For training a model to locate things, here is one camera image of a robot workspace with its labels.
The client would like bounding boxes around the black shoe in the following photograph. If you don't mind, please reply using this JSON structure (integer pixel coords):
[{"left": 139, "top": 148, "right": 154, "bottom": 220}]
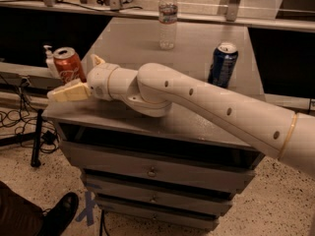
[{"left": 36, "top": 192, "right": 79, "bottom": 236}]

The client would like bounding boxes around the white pump dispenser bottle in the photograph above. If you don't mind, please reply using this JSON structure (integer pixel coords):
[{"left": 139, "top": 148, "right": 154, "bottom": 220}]
[{"left": 43, "top": 45, "right": 59, "bottom": 78}]

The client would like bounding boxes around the grey drawer cabinet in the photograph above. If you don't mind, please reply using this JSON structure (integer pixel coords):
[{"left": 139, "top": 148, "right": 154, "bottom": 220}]
[{"left": 42, "top": 17, "right": 268, "bottom": 231}]

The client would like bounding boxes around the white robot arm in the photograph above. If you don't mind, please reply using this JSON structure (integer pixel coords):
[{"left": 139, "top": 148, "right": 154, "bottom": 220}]
[{"left": 47, "top": 61, "right": 315, "bottom": 177}]

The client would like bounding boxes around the black stand leg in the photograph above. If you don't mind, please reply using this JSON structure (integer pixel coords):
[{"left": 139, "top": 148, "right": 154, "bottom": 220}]
[{"left": 0, "top": 109, "right": 43, "bottom": 168}]

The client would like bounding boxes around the top grey drawer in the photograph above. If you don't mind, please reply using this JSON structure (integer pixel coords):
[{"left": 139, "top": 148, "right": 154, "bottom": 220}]
[{"left": 60, "top": 141, "right": 256, "bottom": 194}]

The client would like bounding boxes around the dark trouser leg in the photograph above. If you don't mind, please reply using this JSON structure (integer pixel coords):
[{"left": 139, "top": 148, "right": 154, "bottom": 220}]
[{"left": 0, "top": 181, "right": 43, "bottom": 236}]

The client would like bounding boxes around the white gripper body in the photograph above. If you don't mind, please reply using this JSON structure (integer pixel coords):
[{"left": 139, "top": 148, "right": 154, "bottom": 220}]
[{"left": 87, "top": 63, "right": 118, "bottom": 101}]

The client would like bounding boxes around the blue soda can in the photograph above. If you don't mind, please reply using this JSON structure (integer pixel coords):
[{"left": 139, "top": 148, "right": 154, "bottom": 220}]
[{"left": 208, "top": 42, "right": 238, "bottom": 89}]

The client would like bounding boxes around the grey drawer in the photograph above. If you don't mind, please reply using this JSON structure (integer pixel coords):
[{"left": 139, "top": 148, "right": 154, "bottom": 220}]
[
  {"left": 60, "top": 141, "right": 256, "bottom": 194},
  {"left": 95, "top": 197, "right": 219, "bottom": 231},
  {"left": 81, "top": 173, "right": 234, "bottom": 216}
]

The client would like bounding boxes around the black cable tangle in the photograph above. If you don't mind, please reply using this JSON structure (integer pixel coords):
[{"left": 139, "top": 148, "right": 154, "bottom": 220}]
[{"left": 0, "top": 74, "right": 61, "bottom": 154}]

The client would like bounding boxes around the blue tape cross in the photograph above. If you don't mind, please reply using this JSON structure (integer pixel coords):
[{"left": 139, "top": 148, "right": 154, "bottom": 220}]
[{"left": 75, "top": 191, "right": 95, "bottom": 226}]

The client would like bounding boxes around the metal railing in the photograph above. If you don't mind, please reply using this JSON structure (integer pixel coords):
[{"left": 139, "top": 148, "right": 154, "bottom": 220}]
[{"left": 0, "top": 0, "right": 315, "bottom": 33}]

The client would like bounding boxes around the bottom grey drawer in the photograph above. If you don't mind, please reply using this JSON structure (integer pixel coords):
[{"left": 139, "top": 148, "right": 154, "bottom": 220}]
[{"left": 95, "top": 197, "right": 219, "bottom": 231}]

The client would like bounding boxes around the red coke can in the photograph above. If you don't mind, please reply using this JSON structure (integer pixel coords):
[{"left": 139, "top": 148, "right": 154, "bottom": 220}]
[{"left": 53, "top": 47, "right": 87, "bottom": 84}]

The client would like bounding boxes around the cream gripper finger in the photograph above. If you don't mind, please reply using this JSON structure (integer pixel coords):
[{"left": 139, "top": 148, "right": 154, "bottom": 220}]
[
  {"left": 47, "top": 79, "right": 92, "bottom": 102},
  {"left": 91, "top": 54, "right": 105, "bottom": 67}
]

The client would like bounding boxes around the black power adapter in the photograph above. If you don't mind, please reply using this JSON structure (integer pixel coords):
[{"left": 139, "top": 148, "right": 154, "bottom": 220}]
[{"left": 42, "top": 131, "right": 56, "bottom": 145}]

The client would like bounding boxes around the clear plastic water bottle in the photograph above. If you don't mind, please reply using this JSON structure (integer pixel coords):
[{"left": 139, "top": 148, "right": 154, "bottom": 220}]
[{"left": 158, "top": 0, "right": 178, "bottom": 50}]

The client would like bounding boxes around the middle grey drawer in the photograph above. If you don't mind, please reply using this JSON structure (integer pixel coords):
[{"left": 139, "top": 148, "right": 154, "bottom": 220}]
[{"left": 81, "top": 173, "right": 234, "bottom": 216}]

